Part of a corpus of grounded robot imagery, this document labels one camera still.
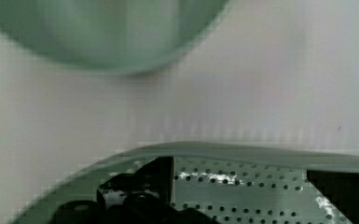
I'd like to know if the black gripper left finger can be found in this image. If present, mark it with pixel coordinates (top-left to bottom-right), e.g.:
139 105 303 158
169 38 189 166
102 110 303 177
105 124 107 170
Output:
48 157 220 224

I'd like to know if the teal round bowl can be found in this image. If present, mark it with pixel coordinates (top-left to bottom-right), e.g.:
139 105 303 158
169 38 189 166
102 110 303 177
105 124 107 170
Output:
0 0 232 75

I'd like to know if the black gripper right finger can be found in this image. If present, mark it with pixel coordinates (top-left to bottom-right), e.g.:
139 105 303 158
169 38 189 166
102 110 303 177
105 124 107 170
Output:
307 170 359 224

